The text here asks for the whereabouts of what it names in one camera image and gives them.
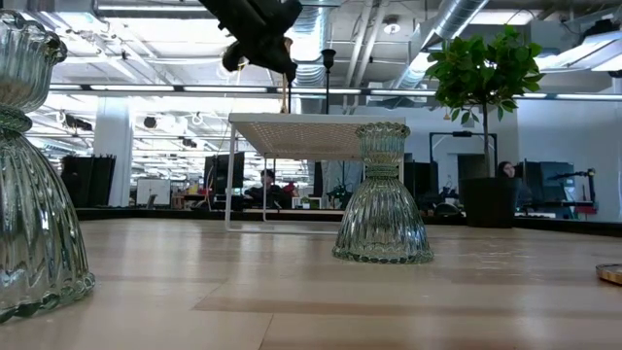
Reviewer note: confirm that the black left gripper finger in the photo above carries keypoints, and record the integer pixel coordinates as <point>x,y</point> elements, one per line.
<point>291,73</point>
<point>232,57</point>

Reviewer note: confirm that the tall gold candlestick holder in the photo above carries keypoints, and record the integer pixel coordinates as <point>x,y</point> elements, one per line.
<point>284,94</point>

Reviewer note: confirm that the black candlestick holder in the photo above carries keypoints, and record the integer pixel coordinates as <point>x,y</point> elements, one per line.
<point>328,54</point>

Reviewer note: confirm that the green ribbed glass candleholder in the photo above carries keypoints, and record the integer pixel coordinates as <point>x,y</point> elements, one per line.
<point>382,219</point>

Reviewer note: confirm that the round wooden coaster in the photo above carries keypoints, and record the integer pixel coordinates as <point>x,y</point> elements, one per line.
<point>611,274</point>

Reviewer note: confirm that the long ceiling light strip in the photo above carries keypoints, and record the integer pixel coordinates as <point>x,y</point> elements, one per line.
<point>146,88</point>

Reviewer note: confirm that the black computer monitor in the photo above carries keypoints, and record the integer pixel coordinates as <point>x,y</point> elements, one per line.
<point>221,172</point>

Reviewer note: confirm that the person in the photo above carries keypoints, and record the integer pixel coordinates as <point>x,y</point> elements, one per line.
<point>506,170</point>
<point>267,190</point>

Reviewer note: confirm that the white building column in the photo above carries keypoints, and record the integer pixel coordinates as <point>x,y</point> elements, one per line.
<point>113,155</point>

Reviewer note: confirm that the white board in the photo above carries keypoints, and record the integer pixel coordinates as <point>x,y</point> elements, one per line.
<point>153,192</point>

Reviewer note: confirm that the black room partition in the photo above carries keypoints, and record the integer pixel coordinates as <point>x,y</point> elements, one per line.
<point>88,181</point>

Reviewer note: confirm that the green leafy potted tree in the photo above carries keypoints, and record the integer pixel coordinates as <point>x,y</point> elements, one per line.
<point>481,73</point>

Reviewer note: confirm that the black plant pot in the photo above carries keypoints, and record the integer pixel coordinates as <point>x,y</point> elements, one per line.
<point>491,201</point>

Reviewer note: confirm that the large clear ribbed glass candleholder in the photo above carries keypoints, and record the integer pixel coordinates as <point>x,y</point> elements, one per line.
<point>34,219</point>

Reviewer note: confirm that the black monitor pair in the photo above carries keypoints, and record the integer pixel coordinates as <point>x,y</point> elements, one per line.
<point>544,182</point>

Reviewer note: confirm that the silver ribbed ventilation duct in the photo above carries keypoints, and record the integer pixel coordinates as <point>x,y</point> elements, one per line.
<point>311,48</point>

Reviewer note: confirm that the silver spiral ventilation duct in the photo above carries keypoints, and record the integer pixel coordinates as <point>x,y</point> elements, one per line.
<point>427,53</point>

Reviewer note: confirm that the black metal frame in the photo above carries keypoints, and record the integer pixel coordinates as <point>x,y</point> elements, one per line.
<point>461,133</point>

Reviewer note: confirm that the black table edge rail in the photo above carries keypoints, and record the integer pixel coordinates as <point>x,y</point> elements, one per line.
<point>126,214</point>

